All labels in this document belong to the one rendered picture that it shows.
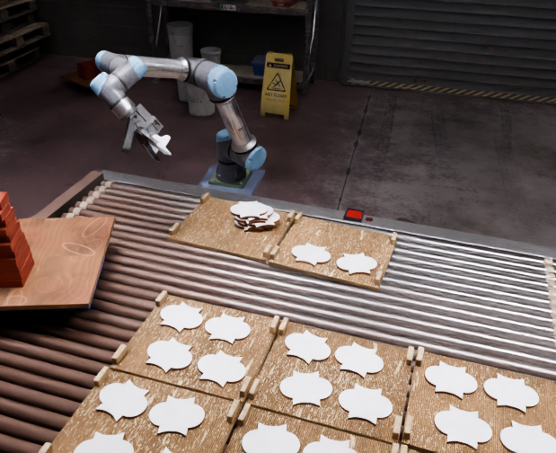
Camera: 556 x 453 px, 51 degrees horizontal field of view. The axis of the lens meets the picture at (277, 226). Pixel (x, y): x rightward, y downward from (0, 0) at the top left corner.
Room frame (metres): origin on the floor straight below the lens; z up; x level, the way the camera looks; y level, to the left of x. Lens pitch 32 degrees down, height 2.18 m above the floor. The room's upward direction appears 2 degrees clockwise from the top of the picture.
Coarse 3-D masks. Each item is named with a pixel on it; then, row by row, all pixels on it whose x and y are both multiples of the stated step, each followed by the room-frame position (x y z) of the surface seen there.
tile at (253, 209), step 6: (240, 204) 2.02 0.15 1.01; (246, 204) 2.02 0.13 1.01; (252, 204) 2.02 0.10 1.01; (258, 204) 2.02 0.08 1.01; (234, 210) 1.97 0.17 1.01; (240, 210) 1.97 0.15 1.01; (246, 210) 1.97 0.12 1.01; (252, 210) 1.97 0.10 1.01; (258, 210) 1.97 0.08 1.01; (264, 210) 1.97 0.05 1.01; (240, 216) 1.93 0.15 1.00; (246, 216) 1.93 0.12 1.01; (252, 216) 1.93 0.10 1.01; (258, 216) 1.93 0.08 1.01
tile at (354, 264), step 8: (344, 256) 1.76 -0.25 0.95; (352, 256) 1.76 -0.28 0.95; (360, 256) 1.76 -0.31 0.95; (336, 264) 1.72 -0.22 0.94; (344, 264) 1.71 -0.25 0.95; (352, 264) 1.71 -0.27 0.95; (360, 264) 1.71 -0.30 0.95; (368, 264) 1.71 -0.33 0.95; (376, 264) 1.71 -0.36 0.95; (352, 272) 1.66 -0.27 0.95; (360, 272) 1.67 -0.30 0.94; (368, 272) 1.66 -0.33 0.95
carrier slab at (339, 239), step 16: (304, 224) 1.99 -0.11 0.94; (320, 224) 2.00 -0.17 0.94; (336, 224) 2.00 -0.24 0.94; (288, 240) 1.87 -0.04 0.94; (304, 240) 1.88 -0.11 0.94; (320, 240) 1.88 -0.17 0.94; (336, 240) 1.88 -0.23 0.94; (352, 240) 1.89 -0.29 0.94; (368, 240) 1.89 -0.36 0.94; (384, 240) 1.89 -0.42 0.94; (288, 256) 1.77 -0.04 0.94; (336, 256) 1.77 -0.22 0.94; (368, 256) 1.78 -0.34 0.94; (384, 256) 1.78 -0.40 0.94; (304, 272) 1.68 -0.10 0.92; (320, 272) 1.67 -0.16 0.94; (336, 272) 1.67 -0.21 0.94; (384, 272) 1.69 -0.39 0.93; (368, 288) 1.60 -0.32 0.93
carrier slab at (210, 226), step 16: (208, 208) 2.10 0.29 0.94; (224, 208) 2.11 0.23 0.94; (192, 224) 1.97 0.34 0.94; (208, 224) 1.98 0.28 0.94; (224, 224) 1.98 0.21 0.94; (288, 224) 1.99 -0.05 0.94; (176, 240) 1.86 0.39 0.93; (192, 240) 1.86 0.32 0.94; (208, 240) 1.86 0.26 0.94; (224, 240) 1.86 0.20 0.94; (240, 240) 1.86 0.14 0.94; (256, 240) 1.87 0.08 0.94; (272, 240) 1.87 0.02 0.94; (240, 256) 1.77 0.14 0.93; (256, 256) 1.76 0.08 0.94
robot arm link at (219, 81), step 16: (208, 64) 2.27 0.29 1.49; (208, 80) 2.20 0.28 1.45; (224, 80) 2.20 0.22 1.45; (208, 96) 2.24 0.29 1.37; (224, 96) 2.20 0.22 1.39; (224, 112) 2.26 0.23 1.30; (240, 112) 2.30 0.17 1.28; (240, 128) 2.29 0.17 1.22; (240, 144) 2.31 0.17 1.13; (256, 144) 2.35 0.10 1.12; (240, 160) 2.34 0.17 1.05; (256, 160) 2.33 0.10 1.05
